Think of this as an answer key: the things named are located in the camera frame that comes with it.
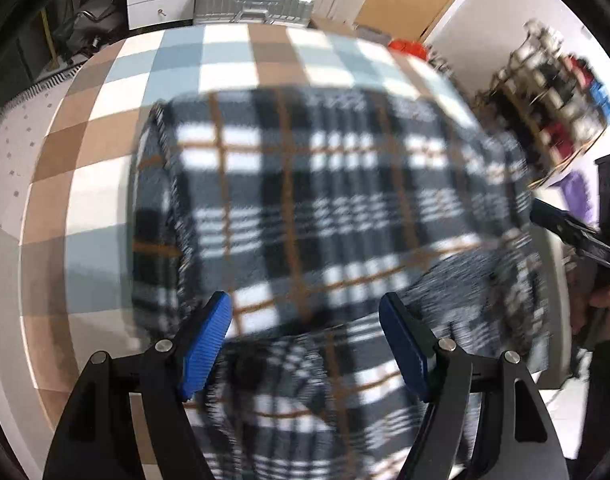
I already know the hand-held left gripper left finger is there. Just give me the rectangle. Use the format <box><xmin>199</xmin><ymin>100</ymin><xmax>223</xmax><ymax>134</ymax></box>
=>
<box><xmin>42</xmin><ymin>291</ymin><xmax>233</xmax><ymax>480</ymax></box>

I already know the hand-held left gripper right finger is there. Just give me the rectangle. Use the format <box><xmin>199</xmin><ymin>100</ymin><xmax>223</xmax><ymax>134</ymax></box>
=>
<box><xmin>379</xmin><ymin>292</ymin><xmax>570</xmax><ymax>480</ymax></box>

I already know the plaid knit cardigan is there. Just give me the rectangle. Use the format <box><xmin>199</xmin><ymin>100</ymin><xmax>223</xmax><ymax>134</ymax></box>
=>
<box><xmin>127</xmin><ymin>87</ymin><xmax>550</xmax><ymax>480</ymax></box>

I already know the grey box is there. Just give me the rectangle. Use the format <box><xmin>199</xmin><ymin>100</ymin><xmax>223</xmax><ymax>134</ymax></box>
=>
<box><xmin>530</xmin><ymin>230</ymin><xmax>576</xmax><ymax>376</ymax></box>

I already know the purple bag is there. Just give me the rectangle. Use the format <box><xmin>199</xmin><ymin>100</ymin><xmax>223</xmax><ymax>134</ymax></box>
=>
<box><xmin>560</xmin><ymin>170</ymin><xmax>598</xmax><ymax>226</ymax></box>

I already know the wooden shoe rack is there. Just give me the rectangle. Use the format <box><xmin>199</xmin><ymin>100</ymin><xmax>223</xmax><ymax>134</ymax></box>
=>
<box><xmin>477</xmin><ymin>20</ymin><xmax>610</xmax><ymax>186</ymax></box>

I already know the checkered bed sheet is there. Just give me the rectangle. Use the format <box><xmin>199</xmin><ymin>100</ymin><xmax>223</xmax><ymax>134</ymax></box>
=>
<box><xmin>20</xmin><ymin>22</ymin><xmax>486</xmax><ymax>480</ymax></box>

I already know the orange plastic bag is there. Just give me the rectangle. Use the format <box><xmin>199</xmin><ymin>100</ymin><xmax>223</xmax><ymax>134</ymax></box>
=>
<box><xmin>387</xmin><ymin>37</ymin><xmax>430</xmax><ymax>61</ymax></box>

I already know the white dotted rug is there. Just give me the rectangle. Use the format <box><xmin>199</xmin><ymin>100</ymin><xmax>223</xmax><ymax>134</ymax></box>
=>
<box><xmin>0</xmin><ymin>60</ymin><xmax>86</xmax><ymax>231</ymax></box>

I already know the flat brown cardboard box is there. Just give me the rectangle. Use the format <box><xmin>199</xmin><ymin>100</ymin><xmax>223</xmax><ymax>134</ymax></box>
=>
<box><xmin>310</xmin><ymin>17</ymin><xmax>358</xmax><ymax>36</ymax></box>

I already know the silver aluminium suitcase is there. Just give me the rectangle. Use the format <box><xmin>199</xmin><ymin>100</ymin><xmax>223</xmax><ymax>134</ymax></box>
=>
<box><xmin>192</xmin><ymin>0</ymin><xmax>316</xmax><ymax>28</ymax></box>

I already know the black duffel bag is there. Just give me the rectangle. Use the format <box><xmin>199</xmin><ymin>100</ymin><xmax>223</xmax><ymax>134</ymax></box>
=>
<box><xmin>50</xmin><ymin>0</ymin><xmax>128</xmax><ymax>56</ymax></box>

